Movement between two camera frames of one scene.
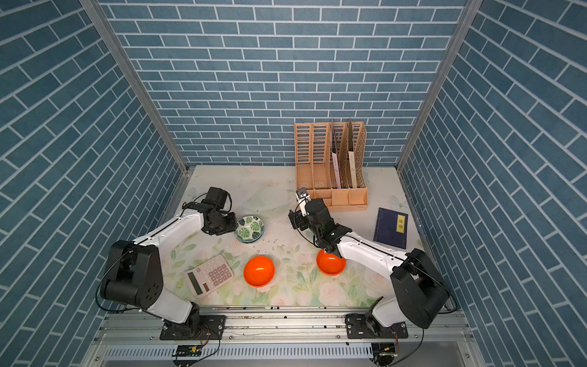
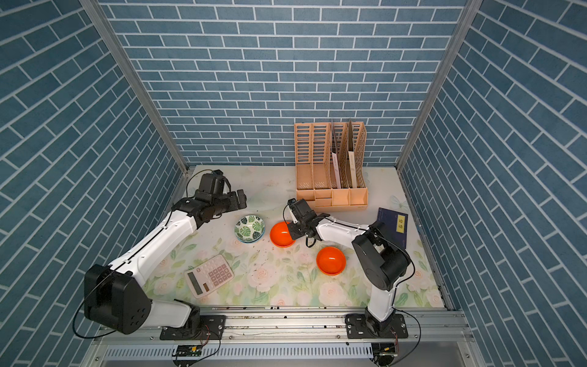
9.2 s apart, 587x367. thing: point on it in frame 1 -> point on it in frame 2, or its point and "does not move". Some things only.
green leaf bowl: [249, 228] does not move
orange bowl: [259, 271] -> [280, 235]
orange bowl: [329, 264] does not move
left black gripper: [232, 223] -> [231, 195]
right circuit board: [383, 353] does not move
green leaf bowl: [249, 228] does not move
